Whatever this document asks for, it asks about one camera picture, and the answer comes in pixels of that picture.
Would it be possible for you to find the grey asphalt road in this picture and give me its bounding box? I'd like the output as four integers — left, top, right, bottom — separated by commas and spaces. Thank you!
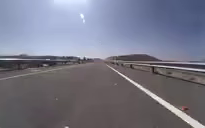
0, 61, 205, 128

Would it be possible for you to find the dark distant hill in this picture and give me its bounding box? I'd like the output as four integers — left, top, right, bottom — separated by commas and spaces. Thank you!
105, 53, 163, 62

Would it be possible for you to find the metal guardrail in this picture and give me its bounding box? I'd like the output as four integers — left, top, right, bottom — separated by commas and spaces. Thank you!
108, 59, 205, 76
0, 57, 81, 72

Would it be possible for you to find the white painted edge line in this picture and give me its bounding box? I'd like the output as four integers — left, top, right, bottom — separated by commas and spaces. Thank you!
104, 63, 205, 128
0, 63, 84, 84

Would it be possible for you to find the small red object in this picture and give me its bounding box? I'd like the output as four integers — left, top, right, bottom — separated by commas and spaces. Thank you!
180, 105, 190, 112

